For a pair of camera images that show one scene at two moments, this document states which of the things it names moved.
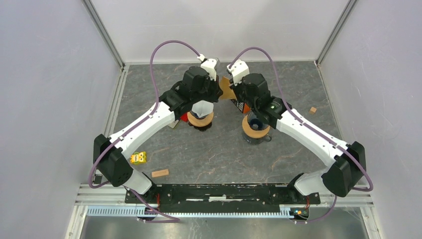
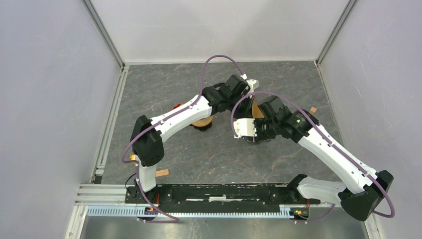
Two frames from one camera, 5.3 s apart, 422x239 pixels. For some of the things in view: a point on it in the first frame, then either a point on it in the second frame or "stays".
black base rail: x=220 y=198 stays
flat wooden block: x=160 y=173 stays
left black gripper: x=217 y=91 to x=248 y=110
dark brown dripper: x=201 y=128 stays
